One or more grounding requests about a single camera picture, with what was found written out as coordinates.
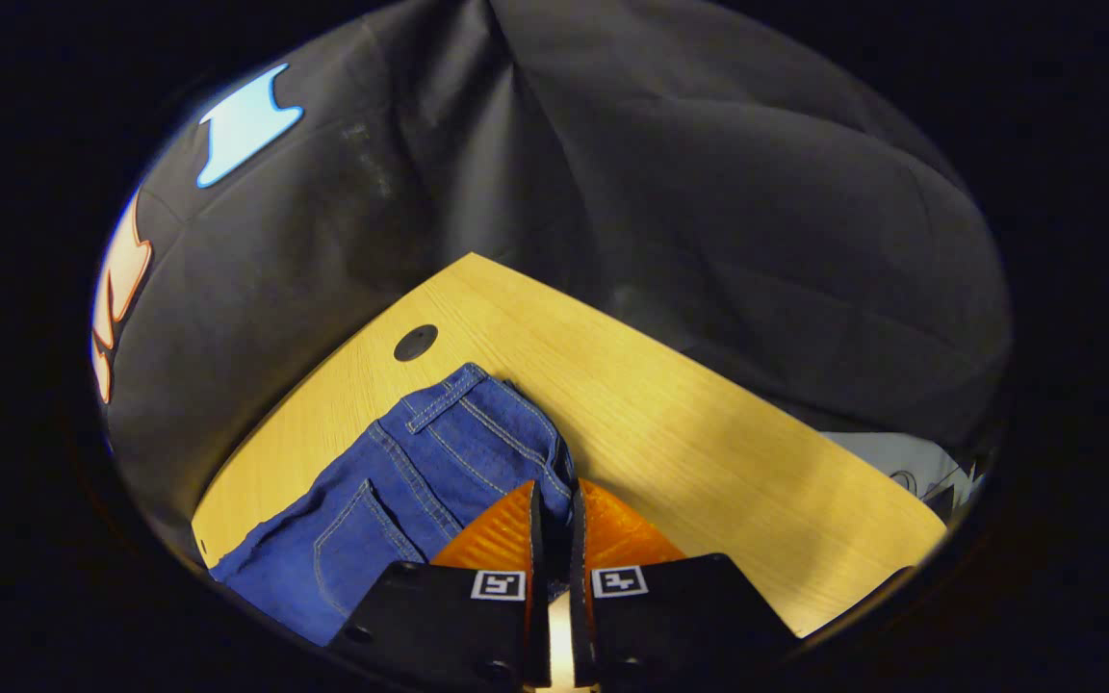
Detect blue denim jeans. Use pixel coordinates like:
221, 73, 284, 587
208, 361, 577, 648

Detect round black table grommet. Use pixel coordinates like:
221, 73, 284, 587
393, 323, 440, 363

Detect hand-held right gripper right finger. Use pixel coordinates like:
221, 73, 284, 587
569, 476, 801, 690

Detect black backdrop cloth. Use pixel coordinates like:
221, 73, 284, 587
90, 0, 1016, 569

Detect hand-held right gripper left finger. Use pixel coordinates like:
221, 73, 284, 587
326, 479, 552, 690

